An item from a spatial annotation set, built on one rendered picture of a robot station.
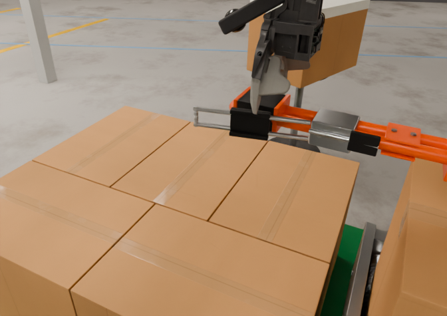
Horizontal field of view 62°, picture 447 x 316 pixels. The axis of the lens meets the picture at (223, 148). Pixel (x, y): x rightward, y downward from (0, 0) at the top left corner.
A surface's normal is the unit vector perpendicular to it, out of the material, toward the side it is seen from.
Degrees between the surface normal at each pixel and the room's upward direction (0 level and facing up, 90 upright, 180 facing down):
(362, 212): 0
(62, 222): 0
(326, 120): 0
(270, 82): 57
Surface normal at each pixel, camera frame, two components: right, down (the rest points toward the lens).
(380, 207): 0.02, -0.86
